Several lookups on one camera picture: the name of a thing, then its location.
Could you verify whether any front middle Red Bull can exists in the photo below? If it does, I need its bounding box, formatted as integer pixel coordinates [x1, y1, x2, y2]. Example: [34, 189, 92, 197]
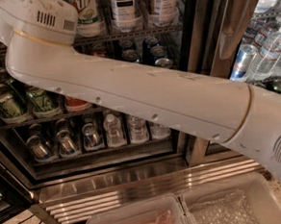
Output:
[56, 130, 81, 158]

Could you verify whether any white tea bottle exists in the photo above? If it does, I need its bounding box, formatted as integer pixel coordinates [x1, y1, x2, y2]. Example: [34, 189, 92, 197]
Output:
[147, 0, 177, 27]
[110, 0, 142, 34]

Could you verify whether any right clear plastic bin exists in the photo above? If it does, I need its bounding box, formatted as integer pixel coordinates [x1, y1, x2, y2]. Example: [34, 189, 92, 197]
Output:
[180, 172, 281, 224]

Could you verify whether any front left Red Bull can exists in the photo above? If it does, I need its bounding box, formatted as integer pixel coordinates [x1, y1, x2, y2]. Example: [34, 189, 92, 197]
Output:
[26, 136, 55, 162]

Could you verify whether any front left Coca-Cola can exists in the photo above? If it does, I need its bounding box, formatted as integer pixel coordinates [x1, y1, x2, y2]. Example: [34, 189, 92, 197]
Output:
[64, 96, 91, 112]

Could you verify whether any front left green can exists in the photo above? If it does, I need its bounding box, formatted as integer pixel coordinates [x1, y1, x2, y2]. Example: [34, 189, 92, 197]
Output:
[0, 84, 28, 124]

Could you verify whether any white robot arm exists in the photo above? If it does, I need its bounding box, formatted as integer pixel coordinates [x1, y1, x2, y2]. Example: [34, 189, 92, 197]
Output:
[0, 0, 281, 183]

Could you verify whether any right water bottle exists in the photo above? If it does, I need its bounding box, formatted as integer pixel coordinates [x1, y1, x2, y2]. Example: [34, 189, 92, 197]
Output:
[150, 123, 171, 139]

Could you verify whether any clear plastic bin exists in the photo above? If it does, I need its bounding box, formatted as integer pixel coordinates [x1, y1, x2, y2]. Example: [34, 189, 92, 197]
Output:
[180, 172, 281, 224]
[86, 193, 188, 224]

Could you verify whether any middle water bottle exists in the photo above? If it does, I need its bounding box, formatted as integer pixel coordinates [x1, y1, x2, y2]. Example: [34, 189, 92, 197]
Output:
[126, 115, 149, 144]

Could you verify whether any green can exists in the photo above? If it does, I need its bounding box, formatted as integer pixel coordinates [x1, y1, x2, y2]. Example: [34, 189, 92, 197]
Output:
[25, 86, 62, 118]
[0, 84, 28, 124]

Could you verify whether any left water bottle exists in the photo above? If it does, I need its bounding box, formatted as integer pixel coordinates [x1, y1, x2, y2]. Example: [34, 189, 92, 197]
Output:
[104, 113, 126, 148]

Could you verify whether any right white tea bottle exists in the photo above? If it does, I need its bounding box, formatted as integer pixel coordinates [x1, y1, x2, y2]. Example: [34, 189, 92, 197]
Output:
[147, 0, 177, 27]

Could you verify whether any front right Red Bull can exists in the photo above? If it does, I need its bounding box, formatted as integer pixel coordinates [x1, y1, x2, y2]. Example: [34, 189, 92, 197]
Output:
[82, 123, 103, 151]

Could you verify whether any left clear plastic bin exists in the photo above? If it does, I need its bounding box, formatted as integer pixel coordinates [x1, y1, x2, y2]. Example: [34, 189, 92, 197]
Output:
[86, 193, 188, 224]

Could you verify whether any right 7up bottle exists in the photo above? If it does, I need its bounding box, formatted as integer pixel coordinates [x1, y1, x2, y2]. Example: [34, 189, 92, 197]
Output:
[67, 0, 104, 37]

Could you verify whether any Red Bull can behind glass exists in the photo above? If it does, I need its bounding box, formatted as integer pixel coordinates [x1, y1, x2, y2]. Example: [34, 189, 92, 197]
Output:
[230, 44, 258, 81]

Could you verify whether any steel fridge door frame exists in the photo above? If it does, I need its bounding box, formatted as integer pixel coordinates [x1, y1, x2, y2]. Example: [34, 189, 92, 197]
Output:
[166, 0, 280, 167]

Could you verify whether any water bottle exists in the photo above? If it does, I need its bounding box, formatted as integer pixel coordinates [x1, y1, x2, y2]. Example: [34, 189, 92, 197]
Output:
[126, 115, 149, 144]
[104, 113, 126, 148]
[150, 123, 171, 139]

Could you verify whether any left white tea bottle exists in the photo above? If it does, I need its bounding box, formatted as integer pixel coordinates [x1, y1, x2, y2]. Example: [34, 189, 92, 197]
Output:
[110, 0, 142, 34]

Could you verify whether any front right Pepsi can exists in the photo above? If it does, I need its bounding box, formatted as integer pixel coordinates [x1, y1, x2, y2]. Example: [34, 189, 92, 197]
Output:
[154, 58, 173, 69]

